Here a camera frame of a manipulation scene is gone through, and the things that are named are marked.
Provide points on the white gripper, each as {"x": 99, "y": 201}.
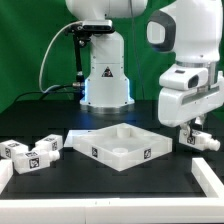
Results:
{"x": 187, "y": 94}

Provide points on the white square table top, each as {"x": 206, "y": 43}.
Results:
{"x": 122, "y": 146}

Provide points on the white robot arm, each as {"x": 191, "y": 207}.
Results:
{"x": 192, "y": 29}

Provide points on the white U-shaped fence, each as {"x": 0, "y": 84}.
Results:
{"x": 208, "y": 209}

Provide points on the white marker sheet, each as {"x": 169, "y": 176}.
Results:
{"x": 71, "y": 134}

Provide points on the black camera on stand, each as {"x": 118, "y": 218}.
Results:
{"x": 82, "y": 32}

